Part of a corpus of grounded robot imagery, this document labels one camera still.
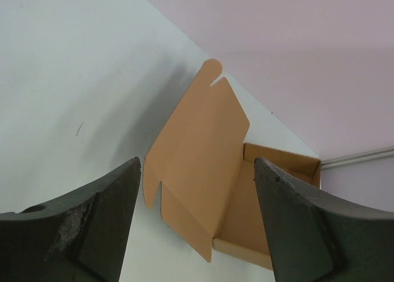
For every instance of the right aluminium corner post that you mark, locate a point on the right aluminium corner post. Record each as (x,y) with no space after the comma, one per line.
(358,158)

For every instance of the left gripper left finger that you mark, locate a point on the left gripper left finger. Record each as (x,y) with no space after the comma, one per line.
(79,236)

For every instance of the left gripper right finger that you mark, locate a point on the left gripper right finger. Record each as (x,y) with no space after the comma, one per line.
(315,236)

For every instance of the brown cardboard box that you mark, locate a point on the brown cardboard box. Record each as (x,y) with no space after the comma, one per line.
(203,171)

